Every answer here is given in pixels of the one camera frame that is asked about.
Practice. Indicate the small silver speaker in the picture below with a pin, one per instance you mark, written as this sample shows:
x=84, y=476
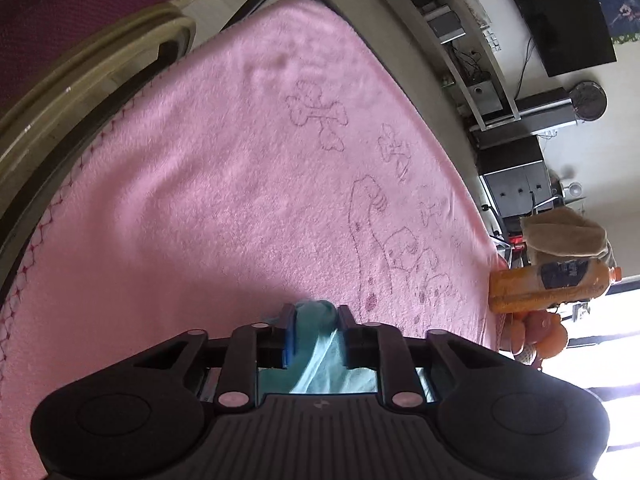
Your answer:
x=445, y=27

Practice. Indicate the maroon banquet chair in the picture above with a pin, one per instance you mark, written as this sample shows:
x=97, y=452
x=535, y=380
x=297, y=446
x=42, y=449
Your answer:
x=75, y=0

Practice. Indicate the silver tower speaker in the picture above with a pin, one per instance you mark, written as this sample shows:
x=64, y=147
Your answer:
x=545, y=110

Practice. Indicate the black television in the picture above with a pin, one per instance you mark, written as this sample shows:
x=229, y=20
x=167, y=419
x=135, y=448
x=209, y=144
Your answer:
x=560, y=15

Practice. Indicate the round dark fan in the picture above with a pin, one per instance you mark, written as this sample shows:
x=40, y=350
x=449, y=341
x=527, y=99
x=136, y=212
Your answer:
x=590, y=101

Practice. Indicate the silver subwoofer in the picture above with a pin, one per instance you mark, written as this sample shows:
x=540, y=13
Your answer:
x=484, y=95

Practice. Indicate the orange drink bottle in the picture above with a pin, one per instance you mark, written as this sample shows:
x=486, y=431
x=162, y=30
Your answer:
x=550, y=282

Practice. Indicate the black cabinet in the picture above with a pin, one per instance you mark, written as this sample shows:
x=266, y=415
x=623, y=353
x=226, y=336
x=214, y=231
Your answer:
x=515, y=180

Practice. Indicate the grey TV stand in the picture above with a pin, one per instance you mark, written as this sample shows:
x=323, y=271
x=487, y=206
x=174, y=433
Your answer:
x=481, y=40

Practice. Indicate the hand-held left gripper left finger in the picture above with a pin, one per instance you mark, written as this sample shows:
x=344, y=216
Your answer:
x=289, y=332

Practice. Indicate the teal t-shirt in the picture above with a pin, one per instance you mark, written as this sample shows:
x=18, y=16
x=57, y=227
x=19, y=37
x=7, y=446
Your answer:
x=315, y=350

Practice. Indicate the beige fleece garment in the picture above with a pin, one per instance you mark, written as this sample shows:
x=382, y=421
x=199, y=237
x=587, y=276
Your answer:
x=565, y=232

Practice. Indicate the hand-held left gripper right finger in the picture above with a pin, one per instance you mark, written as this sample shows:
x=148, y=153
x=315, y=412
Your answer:
x=350, y=340

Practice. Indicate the pink printed blanket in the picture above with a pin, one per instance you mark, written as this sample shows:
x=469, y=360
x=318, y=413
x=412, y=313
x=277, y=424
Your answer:
x=225, y=185

